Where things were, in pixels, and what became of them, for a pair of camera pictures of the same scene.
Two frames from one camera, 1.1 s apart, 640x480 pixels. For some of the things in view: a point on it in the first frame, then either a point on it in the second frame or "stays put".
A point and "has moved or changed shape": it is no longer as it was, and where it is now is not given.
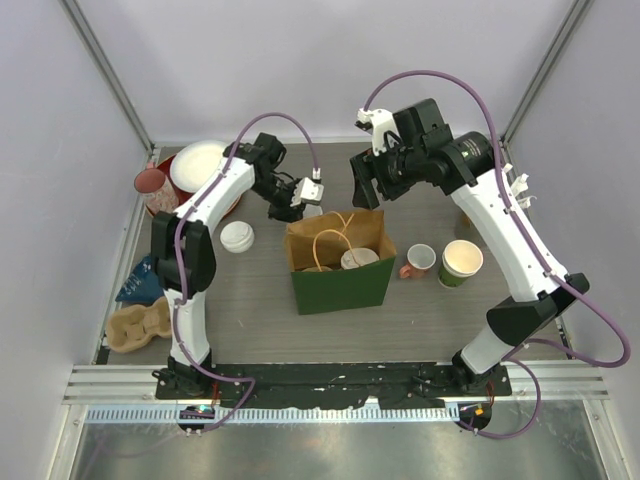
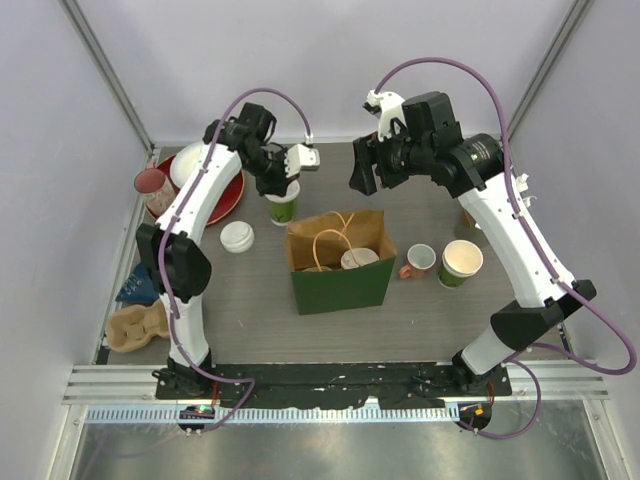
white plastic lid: [362, 255] stays put
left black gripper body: [280, 198] → [269, 175]
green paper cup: [312, 209] has moved or changed shape
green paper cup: [356, 257] stays put
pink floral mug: [157, 190] stays put
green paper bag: [314, 251] stays put
